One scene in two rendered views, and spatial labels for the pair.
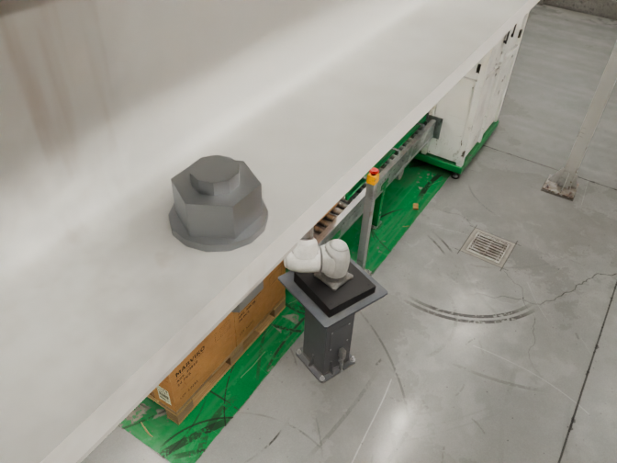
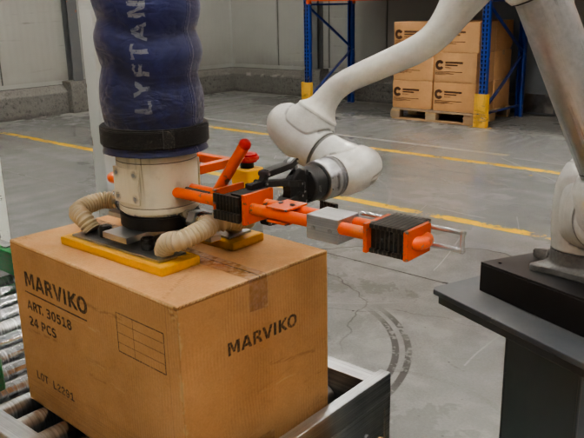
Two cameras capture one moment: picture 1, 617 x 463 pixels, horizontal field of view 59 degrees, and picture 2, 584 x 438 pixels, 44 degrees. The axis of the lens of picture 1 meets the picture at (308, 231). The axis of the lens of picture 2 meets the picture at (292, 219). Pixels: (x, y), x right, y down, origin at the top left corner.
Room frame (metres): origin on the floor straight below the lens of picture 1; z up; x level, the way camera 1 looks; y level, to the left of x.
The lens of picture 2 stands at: (2.80, 1.54, 1.44)
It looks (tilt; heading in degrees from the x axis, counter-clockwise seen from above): 16 degrees down; 280
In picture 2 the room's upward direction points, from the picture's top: 1 degrees counter-clockwise
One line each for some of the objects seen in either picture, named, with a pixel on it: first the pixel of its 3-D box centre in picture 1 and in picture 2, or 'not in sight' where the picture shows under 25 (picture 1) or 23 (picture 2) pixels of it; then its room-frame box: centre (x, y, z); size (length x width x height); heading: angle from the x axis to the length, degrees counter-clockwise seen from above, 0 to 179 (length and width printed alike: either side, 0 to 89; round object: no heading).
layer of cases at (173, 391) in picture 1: (178, 297); not in sight; (2.60, 0.88, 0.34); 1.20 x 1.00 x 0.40; 150
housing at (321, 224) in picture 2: not in sight; (332, 225); (2.94, 0.33, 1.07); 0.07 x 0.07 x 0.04; 60
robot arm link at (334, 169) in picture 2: not in sight; (322, 179); (3.00, 0.03, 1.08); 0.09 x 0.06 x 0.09; 149
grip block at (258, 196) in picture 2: not in sight; (242, 202); (3.13, 0.22, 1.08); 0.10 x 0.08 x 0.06; 60
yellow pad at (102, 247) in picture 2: not in sight; (126, 242); (3.39, 0.18, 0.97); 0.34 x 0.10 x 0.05; 150
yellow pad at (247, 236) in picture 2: not in sight; (194, 222); (3.29, 0.01, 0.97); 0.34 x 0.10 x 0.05; 150
